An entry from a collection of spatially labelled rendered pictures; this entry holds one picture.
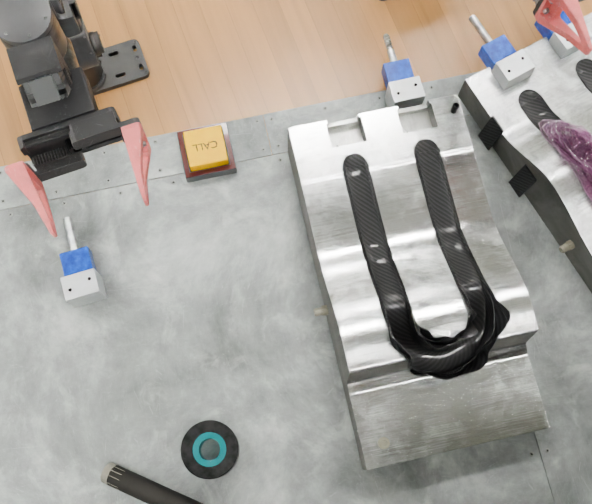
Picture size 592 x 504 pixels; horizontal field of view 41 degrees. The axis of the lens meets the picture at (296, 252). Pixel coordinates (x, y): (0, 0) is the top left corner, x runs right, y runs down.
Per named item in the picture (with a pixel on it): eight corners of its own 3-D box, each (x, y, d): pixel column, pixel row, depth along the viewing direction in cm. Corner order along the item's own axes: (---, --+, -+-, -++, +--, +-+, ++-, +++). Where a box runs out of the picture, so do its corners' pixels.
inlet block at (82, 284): (55, 227, 122) (45, 217, 116) (87, 218, 122) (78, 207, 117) (75, 308, 118) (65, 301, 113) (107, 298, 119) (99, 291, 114)
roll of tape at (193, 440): (216, 409, 115) (214, 408, 111) (250, 453, 113) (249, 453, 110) (172, 445, 113) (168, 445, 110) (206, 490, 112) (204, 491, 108)
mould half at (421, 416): (287, 150, 125) (287, 114, 112) (445, 118, 127) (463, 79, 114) (362, 470, 113) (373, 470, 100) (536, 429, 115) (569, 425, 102)
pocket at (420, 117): (392, 116, 121) (395, 105, 118) (425, 109, 122) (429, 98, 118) (399, 143, 120) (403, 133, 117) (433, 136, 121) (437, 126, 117)
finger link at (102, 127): (162, 186, 78) (133, 103, 80) (92, 210, 77) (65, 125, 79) (171, 207, 84) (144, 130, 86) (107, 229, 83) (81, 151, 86)
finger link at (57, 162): (93, 209, 77) (66, 125, 79) (22, 233, 76) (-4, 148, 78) (108, 228, 83) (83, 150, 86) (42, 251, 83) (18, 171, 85)
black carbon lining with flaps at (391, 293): (335, 162, 118) (340, 136, 108) (439, 140, 119) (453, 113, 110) (393, 393, 109) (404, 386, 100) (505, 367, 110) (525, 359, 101)
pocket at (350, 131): (323, 130, 121) (325, 119, 117) (357, 123, 121) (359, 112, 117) (330, 157, 119) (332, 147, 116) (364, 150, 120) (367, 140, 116)
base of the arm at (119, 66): (142, 52, 121) (129, 14, 123) (15, 93, 119) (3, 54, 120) (151, 77, 129) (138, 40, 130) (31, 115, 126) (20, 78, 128)
